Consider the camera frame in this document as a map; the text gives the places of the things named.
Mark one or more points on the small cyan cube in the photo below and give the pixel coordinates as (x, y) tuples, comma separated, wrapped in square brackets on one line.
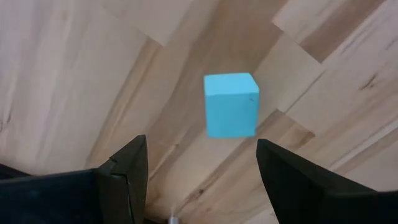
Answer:
[(231, 109)]

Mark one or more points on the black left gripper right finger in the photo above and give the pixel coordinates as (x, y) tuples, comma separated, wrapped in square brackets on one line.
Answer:
[(311, 202)]

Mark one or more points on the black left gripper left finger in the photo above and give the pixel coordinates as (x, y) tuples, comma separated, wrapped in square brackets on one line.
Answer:
[(77, 199)]

